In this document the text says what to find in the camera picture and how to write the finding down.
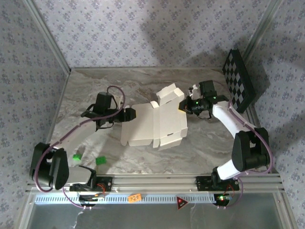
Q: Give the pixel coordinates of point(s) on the white lavender paper box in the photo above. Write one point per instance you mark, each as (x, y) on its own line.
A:
(147, 124)

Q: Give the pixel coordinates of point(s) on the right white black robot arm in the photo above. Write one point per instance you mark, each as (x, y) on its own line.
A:
(226, 117)

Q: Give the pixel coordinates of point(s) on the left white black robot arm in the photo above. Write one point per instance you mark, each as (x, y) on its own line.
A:
(78, 133)

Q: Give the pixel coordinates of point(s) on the black white checkerboard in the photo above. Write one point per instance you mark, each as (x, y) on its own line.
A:
(234, 76)

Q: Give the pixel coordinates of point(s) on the large green toy brick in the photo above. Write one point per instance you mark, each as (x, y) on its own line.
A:
(100, 160)

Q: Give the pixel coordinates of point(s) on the small green toy brick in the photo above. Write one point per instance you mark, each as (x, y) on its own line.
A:
(76, 157)

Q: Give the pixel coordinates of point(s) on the orange paper label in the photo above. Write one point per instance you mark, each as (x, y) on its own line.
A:
(135, 198)

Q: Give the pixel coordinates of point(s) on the black controller board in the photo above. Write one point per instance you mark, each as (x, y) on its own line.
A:
(222, 199)
(88, 198)

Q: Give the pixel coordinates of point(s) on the red triangle sticker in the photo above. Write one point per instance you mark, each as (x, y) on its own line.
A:
(181, 203)

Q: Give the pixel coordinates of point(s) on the grey metal sheet panel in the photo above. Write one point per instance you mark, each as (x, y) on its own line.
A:
(152, 217)

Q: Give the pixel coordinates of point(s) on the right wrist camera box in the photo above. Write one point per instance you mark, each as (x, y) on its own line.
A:
(207, 88)

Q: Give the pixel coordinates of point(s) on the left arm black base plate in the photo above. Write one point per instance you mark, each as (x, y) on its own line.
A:
(107, 184)

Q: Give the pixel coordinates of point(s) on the aluminium front rail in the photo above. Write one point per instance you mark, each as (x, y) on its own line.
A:
(152, 182)

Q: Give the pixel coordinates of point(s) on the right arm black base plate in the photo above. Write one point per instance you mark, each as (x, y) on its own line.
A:
(202, 183)

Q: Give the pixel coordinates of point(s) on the aluminium corner post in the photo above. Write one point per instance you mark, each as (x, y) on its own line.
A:
(265, 23)
(48, 35)

